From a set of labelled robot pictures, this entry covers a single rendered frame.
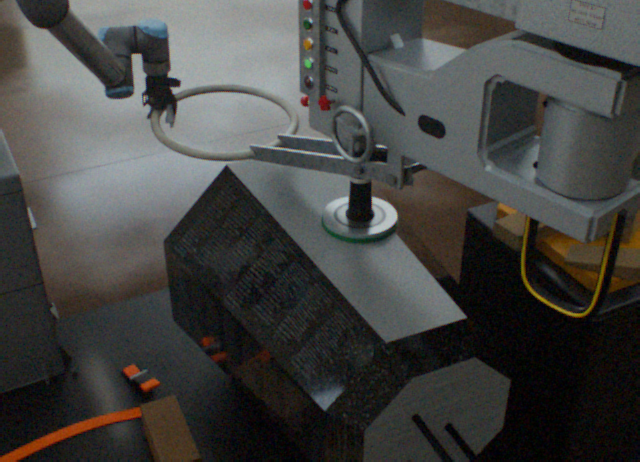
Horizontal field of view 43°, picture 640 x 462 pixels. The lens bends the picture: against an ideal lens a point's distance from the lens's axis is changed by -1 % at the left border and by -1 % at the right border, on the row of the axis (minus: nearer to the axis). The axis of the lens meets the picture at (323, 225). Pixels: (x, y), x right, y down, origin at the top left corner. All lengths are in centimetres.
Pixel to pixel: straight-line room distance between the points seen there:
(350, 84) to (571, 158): 62
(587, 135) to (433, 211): 242
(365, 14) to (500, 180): 50
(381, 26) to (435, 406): 92
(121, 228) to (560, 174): 264
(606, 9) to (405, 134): 63
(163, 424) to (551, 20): 179
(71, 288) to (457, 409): 201
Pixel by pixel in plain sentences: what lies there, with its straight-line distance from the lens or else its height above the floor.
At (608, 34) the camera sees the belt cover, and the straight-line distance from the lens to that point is 154.
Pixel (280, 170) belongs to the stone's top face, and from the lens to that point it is 264.
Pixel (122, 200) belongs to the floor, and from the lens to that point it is 420.
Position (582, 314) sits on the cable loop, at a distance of 193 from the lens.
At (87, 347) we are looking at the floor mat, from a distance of 329.
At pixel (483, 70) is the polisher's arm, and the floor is 145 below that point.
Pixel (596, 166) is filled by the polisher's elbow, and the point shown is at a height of 133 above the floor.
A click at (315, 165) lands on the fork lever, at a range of 233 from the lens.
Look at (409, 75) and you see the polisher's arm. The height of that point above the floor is 138.
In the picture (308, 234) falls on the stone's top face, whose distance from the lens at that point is 232.
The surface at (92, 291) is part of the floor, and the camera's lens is 359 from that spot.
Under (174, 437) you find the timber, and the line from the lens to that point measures 271.
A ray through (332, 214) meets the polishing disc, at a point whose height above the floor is 85.
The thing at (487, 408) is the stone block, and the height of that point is 58.
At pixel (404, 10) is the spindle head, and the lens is 206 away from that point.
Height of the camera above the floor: 209
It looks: 33 degrees down
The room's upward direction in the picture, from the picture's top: straight up
